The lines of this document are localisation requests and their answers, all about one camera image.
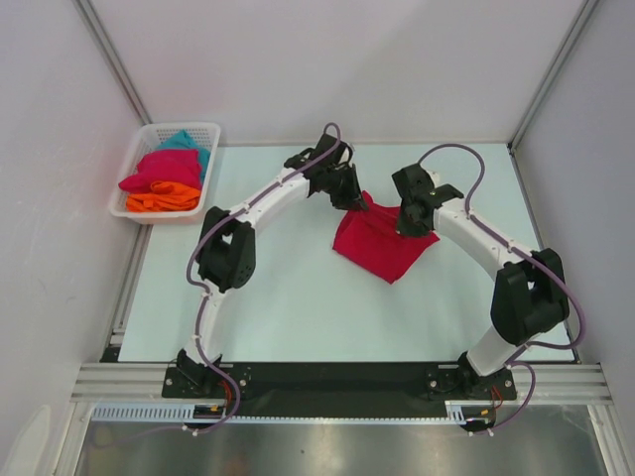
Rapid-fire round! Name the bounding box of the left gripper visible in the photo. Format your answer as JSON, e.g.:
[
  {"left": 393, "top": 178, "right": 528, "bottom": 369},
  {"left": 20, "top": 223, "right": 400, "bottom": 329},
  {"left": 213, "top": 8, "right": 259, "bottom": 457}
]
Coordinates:
[{"left": 323, "top": 164, "right": 366, "bottom": 213}]

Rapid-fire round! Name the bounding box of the crimson red t shirt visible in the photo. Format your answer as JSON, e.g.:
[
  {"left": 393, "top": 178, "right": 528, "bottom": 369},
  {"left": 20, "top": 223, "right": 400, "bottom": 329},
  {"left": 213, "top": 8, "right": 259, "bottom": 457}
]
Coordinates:
[{"left": 332, "top": 190, "right": 440, "bottom": 284}]

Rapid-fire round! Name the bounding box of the white plastic laundry basket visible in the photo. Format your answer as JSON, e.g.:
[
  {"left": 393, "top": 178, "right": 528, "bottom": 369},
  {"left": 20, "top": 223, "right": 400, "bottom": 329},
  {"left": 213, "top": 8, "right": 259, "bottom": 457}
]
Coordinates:
[{"left": 109, "top": 122, "right": 221, "bottom": 225}]

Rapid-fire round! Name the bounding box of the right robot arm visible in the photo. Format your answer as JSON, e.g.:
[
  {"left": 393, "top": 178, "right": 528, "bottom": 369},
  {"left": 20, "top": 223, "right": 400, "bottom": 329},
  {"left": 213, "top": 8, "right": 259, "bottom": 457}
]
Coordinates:
[{"left": 396, "top": 178, "right": 571, "bottom": 398}]

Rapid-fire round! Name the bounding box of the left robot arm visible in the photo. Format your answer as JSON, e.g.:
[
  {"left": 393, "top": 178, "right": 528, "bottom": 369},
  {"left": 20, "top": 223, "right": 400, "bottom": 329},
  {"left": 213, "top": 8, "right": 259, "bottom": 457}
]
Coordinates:
[{"left": 176, "top": 132, "right": 367, "bottom": 397}]

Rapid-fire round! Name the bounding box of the magenta t shirt in basket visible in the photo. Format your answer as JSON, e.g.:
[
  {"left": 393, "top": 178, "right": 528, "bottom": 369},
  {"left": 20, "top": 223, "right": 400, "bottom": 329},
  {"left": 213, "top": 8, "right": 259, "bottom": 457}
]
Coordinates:
[{"left": 118, "top": 149, "right": 201, "bottom": 193}]

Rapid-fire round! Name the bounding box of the teal t shirt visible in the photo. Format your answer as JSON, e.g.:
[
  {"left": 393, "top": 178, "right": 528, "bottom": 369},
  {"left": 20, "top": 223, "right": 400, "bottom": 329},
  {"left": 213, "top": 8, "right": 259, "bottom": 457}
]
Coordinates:
[{"left": 156, "top": 130, "right": 210, "bottom": 182}]

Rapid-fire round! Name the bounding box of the orange t shirt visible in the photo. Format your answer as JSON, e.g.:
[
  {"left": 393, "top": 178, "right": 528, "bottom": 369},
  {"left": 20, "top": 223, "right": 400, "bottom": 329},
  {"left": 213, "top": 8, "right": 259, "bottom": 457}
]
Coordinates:
[{"left": 126, "top": 181, "right": 201, "bottom": 213}]

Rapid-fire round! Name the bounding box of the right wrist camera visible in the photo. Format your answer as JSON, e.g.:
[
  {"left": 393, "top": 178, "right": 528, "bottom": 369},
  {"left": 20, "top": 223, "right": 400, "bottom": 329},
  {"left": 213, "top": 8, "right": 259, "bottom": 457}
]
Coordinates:
[{"left": 392, "top": 164, "right": 437, "bottom": 200}]

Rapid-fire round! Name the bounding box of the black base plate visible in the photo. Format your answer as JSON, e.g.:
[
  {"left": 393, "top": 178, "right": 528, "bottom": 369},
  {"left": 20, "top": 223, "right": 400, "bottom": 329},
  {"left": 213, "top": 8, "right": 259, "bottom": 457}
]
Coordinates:
[{"left": 162, "top": 357, "right": 517, "bottom": 418}]

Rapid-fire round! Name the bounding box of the white slotted cable duct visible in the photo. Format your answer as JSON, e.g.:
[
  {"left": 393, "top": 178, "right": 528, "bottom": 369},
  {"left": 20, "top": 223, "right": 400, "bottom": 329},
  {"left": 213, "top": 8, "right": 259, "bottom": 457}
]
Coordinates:
[{"left": 91, "top": 403, "right": 492, "bottom": 425}]

